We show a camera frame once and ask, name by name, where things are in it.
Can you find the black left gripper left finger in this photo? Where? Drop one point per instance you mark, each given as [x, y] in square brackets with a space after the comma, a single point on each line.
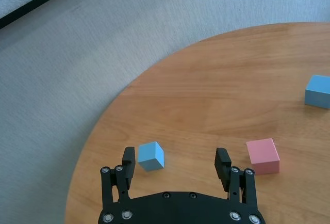
[126, 175]

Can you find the blue building block cube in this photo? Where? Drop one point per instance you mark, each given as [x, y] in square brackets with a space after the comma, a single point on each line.
[150, 157]
[318, 92]

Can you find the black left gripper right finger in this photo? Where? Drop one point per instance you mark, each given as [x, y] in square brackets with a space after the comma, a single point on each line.
[227, 175]

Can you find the black wall border strip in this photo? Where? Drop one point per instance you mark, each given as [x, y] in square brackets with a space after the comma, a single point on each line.
[38, 1]

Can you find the pink building block cube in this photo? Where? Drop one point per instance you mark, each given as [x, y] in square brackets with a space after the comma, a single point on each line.
[263, 157]

